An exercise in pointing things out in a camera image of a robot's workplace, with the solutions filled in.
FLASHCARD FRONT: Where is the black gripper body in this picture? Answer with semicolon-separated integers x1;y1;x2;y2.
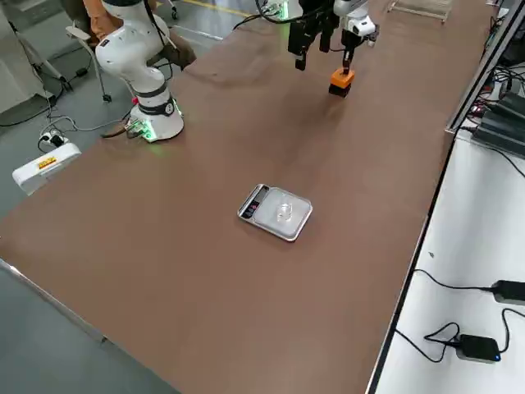
298;0;341;23
340;28;362;51

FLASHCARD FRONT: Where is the white power strip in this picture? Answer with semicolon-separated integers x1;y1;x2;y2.
37;129;70;151

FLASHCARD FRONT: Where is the white electronic scale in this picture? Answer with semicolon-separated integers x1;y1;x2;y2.
236;183;314;244

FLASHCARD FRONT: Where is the grey chair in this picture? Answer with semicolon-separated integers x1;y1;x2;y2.
65;22;114;103

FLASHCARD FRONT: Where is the clear measuring cup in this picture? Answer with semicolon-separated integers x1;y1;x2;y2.
275;199;294;223

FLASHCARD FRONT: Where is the black adapter cable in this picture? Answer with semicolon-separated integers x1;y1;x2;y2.
413;268;495;292

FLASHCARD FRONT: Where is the aluminium frame post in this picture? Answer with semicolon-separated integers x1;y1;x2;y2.
445;0;525;136

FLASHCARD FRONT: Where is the black adapter with blue light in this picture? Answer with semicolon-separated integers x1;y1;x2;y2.
454;333;502;364

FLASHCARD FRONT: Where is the white control box yellow label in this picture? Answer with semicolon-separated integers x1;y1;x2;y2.
11;141;82;196

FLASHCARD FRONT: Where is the black power adapter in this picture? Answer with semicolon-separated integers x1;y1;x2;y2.
490;280;525;306

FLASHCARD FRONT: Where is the white wire rack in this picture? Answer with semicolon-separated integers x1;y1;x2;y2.
385;0;452;25

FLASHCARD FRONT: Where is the white cabinet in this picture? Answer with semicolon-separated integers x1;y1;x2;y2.
0;0;57;117

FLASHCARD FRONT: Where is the orange button box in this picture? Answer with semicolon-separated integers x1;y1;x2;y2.
331;67;357;88

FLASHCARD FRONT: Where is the black power supply unit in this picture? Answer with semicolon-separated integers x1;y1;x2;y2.
471;92;525;159

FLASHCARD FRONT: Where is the person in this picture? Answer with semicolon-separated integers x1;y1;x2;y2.
61;0;198;71

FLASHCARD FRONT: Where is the black box base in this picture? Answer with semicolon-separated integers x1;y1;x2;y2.
327;83;353;99

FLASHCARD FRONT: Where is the green circuit board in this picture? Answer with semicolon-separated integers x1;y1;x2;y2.
125;117;151;140

